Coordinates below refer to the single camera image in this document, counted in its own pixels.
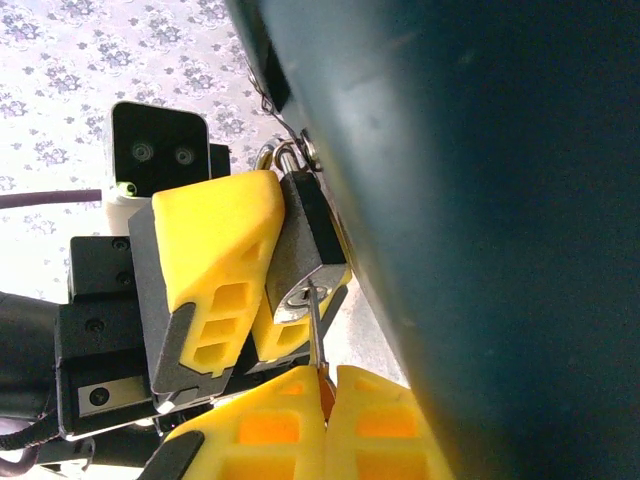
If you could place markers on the small metal key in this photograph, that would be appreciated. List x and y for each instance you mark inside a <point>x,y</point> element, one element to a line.
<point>316,330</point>

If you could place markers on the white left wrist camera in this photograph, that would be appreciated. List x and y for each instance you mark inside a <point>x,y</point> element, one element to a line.
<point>160,150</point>

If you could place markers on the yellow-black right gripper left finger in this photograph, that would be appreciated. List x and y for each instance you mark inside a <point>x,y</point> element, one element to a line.
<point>270,435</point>

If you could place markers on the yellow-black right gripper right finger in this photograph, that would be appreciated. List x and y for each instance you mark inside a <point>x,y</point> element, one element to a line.
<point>385,435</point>

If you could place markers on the small black padlock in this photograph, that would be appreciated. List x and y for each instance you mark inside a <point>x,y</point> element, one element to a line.
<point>300,235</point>

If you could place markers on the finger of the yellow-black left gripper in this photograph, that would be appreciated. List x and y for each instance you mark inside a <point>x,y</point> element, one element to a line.
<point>210,240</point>
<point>285,340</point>

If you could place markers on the starry night print tin box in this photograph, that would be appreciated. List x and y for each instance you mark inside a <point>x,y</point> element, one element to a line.
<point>500,200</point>

